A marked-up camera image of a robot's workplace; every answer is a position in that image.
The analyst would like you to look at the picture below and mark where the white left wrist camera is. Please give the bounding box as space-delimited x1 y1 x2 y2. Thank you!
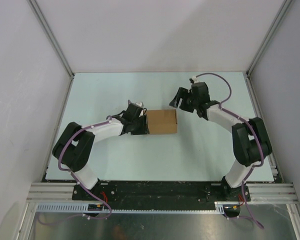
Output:
135 101 147 117

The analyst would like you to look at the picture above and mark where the grey slotted cable duct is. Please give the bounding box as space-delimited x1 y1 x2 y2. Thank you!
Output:
34 202 226 215

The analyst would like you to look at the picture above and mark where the right aluminium corner post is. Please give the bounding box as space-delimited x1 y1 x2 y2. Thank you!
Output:
246 0 293 76

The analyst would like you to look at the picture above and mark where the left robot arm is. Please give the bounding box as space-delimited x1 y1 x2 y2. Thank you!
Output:
52 101 150 200

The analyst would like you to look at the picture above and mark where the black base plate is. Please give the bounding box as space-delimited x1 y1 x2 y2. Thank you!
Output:
72 180 251 203

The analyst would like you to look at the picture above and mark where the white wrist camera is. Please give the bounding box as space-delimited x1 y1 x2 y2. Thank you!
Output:
135 101 147 117
189 75 200 84

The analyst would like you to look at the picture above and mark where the left aluminium corner post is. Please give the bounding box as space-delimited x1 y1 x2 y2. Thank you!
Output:
26 0 75 79

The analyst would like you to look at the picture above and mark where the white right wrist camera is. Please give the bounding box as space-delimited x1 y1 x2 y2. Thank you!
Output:
189 75 200 84

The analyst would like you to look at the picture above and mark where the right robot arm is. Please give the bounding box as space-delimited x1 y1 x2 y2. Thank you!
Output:
169 82 272 201

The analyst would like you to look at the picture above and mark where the brown cardboard box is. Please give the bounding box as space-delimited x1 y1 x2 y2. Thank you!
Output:
146 109 178 135

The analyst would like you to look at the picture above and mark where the aluminium frame rail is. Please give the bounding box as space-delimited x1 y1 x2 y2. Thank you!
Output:
27 181 298 204

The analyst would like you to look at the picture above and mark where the aluminium corner post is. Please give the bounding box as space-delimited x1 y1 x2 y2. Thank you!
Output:
26 0 75 79
246 0 293 76

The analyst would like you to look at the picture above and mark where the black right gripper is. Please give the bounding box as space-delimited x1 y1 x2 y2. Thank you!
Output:
169 87 199 113

